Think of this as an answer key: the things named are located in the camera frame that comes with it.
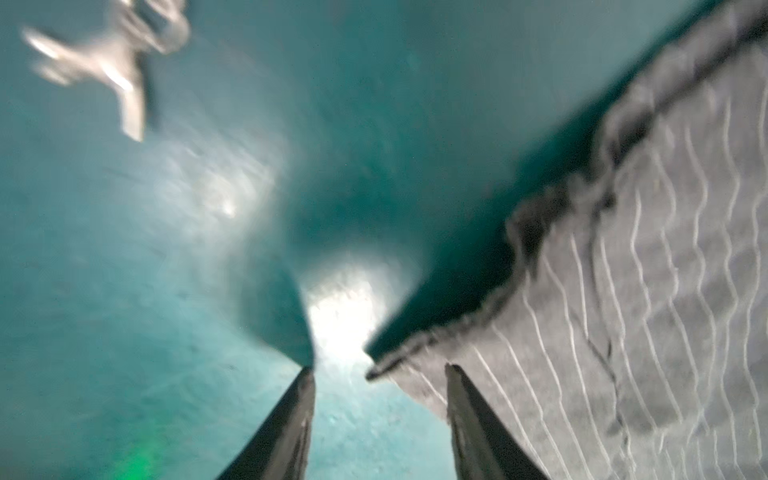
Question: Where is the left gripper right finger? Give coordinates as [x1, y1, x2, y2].
[445, 364, 546, 480]

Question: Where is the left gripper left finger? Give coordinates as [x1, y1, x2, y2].
[218, 367, 316, 480]

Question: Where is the grey pinstriped long sleeve shirt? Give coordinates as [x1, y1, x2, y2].
[368, 1, 767, 479]

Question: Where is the small metal clip on table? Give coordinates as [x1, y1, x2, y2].
[21, 0, 191, 142]

